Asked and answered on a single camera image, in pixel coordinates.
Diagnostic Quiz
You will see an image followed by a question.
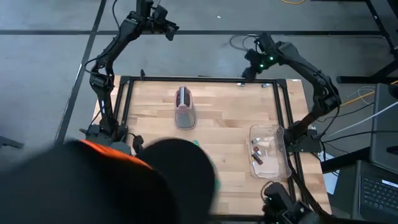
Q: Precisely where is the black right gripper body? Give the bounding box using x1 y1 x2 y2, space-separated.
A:
241 49 269 81

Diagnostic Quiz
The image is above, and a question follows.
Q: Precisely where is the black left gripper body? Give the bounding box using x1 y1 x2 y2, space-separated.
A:
150 4 177 34

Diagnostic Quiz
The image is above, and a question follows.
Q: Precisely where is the teal plastic bin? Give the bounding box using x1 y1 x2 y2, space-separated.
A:
192 139 222 192

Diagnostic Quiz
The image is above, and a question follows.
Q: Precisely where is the clear plastic container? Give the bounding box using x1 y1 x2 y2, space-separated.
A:
248 123 293 180

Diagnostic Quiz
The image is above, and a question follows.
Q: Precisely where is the black power adapter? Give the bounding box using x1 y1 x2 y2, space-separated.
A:
132 133 146 156

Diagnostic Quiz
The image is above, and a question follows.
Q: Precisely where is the black desk crossbar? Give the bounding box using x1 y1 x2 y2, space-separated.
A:
320 146 374 174

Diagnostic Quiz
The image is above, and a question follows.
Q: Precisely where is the black jointed device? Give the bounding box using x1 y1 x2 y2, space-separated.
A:
262 181 317 224

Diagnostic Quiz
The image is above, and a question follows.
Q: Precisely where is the grey computer case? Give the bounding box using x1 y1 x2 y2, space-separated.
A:
369 82 398 174

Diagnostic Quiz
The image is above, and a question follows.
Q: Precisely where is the white paper sheet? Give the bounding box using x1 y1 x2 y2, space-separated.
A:
323 177 339 196

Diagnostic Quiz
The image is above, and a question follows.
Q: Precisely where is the person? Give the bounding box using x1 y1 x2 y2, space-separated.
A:
0 138 221 224

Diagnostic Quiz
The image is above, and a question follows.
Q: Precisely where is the dark grey laptop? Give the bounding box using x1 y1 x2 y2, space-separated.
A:
350 159 398 223

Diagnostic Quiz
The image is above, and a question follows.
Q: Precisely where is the dark grey furniture foot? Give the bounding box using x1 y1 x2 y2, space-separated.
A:
0 135 25 151

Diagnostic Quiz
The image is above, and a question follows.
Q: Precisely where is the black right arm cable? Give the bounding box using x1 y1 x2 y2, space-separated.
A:
229 34 261 52

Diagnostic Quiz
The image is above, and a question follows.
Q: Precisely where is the black metal table frame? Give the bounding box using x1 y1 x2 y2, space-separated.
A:
112 75 308 218

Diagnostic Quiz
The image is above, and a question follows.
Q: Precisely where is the thin white cable coil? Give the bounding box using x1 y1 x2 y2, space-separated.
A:
347 85 377 101

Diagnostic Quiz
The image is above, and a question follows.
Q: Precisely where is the hanging orange cable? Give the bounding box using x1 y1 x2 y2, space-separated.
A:
341 80 398 107

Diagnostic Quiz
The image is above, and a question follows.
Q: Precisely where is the black cable bundle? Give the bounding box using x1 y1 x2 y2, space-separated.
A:
286 152 332 220

